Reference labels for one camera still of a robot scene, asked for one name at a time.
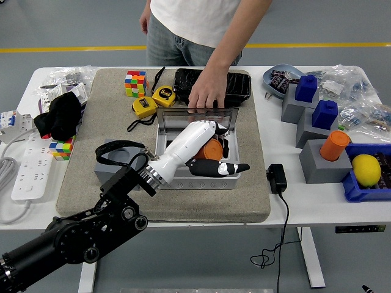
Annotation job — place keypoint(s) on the person's right hand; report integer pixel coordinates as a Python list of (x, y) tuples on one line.
[(145, 23)]

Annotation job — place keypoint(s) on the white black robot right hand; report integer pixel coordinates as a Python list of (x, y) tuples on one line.
[(368, 290)]

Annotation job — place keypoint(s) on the person's left hand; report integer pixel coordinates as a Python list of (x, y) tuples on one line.
[(209, 90)]

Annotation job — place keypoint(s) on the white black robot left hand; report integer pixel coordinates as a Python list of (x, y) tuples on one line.
[(186, 143)]

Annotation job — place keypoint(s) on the orange cylinder battery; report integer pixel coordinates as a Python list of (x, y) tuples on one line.
[(334, 145), (210, 151)]

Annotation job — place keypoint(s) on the clear hinged box lid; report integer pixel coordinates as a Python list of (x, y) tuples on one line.
[(171, 117)]

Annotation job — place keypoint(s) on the person's left forearm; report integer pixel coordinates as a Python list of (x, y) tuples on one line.
[(235, 42)]

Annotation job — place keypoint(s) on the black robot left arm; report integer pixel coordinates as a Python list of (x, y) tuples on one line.
[(76, 235)]

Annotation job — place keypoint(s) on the grey plastic junction box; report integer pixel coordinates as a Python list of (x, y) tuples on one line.
[(198, 184)]

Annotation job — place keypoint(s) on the black plastic tray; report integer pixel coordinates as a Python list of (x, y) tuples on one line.
[(238, 85)]

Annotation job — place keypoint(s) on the yellow tape measure round label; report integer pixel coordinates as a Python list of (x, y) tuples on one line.
[(164, 96)]

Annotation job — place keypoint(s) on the person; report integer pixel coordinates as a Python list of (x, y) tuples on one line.
[(195, 21)]

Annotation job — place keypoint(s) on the yellow tape measure square label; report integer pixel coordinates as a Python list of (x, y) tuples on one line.
[(144, 107)]

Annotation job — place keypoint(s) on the small metal clip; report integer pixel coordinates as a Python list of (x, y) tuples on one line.
[(268, 96)]

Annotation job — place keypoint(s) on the blue-grey bowl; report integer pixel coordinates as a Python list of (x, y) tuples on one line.
[(270, 85)]

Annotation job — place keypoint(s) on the black table control panel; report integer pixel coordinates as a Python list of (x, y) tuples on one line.
[(360, 229)]

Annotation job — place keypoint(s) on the large colourful puzzle cube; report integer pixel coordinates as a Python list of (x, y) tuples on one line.
[(136, 84)]

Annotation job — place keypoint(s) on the white table leg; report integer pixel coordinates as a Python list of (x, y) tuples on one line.
[(313, 259), (88, 280)]

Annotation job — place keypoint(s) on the grey-brown fabric mat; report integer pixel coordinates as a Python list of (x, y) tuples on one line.
[(198, 207)]

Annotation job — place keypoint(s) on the grey block with round hole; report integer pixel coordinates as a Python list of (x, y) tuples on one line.
[(117, 154)]

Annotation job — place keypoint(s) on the dark snack packets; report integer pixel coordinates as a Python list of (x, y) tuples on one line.
[(281, 81)]

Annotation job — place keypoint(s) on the grey block holder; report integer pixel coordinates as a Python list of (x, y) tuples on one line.
[(323, 171), (307, 132), (291, 110)]

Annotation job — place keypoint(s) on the clear plastic bags of parts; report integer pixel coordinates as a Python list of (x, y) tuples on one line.
[(70, 73)]

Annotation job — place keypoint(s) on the white terminal block packs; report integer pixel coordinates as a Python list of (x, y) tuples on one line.
[(76, 90)]

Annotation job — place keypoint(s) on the blue plastic bin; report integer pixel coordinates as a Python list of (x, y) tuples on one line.
[(363, 193)]

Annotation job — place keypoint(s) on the blue plastic block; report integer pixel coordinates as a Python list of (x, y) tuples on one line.
[(325, 114), (306, 88)]

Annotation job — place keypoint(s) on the yellow lemon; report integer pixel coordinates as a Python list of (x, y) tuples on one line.
[(366, 171)]

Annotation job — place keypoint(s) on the dark packets in bin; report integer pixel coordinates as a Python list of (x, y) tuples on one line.
[(385, 171)]

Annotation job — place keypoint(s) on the small colourful puzzle cube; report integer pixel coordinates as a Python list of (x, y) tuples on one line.
[(62, 148)]

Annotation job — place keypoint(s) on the black power adapter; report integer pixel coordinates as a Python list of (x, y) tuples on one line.
[(61, 116)]

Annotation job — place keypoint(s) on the clear bags of blue parts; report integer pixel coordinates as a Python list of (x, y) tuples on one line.
[(357, 91)]

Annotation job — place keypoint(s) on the white power strip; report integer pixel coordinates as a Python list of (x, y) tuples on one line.
[(32, 168)]

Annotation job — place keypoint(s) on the white circuit breaker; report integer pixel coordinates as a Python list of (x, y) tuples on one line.
[(15, 120)]

